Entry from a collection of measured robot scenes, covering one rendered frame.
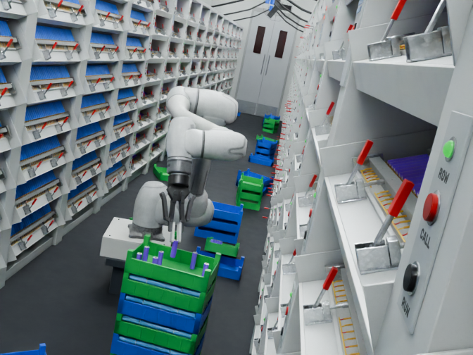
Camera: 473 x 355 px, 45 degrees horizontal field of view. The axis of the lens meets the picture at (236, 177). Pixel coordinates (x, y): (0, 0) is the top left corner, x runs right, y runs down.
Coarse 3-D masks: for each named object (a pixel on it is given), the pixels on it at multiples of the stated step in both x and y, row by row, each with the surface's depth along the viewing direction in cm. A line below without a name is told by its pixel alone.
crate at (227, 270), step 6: (198, 252) 356; (204, 252) 357; (222, 258) 357; (228, 258) 356; (222, 264) 357; (228, 264) 357; (234, 264) 357; (240, 264) 355; (222, 270) 338; (228, 270) 337; (234, 270) 337; (240, 270) 337; (222, 276) 338; (228, 276) 338; (234, 276) 338
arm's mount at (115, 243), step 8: (112, 224) 299; (120, 224) 302; (112, 232) 287; (120, 232) 289; (128, 232) 291; (168, 232) 303; (104, 240) 280; (112, 240) 280; (120, 240) 280; (128, 240) 281; (136, 240) 283; (152, 240) 287; (168, 240) 292; (104, 248) 280; (112, 248) 281; (120, 248) 281; (128, 248) 281; (112, 256) 282; (120, 256) 282
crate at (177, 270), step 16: (144, 240) 217; (128, 256) 200; (176, 256) 218; (208, 256) 216; (128, 272) 201; (144, 272) 200; (160, 272) 199; (176, 272) 198; (192, 272) 212; (208, 272) 196; (192, 288) 198; (208, 288) 202
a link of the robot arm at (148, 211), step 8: (144, 184) 288; (152, 184) 287; (160, 184) 288; (144, 192) 284; (152, 192) 283; (136, 200) 288; (144, 200) 283; (152, 200) 283; (160, 200) 284; (168, 200) 286; (136, 208) 287; (144, 208) 284; (152, 208) 284; (160, 208) 285; (168, 208) 286; (136, 216) 287; (144, 216) 285; (152, 216) 285; (160, 216) 286; (168, 216) 287; (136, 224) 288; (144, 224) 286; (152, 224) 286; (160, 224) 290
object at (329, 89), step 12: (348, 12) 159; (336, 24) 160; (348, 24) 160; (336, 36) 161; (324, 72) 163; (324, 84) 164; (336, 84) 163; (324, 96) 164; (336, 96) 164; (312, 144) 168; (312, 156) 168; (312, 168) 169; (288, 228) 173; (276, 276) 178; (276, 288) 178; (264, 336) 181; (264, 348) 182
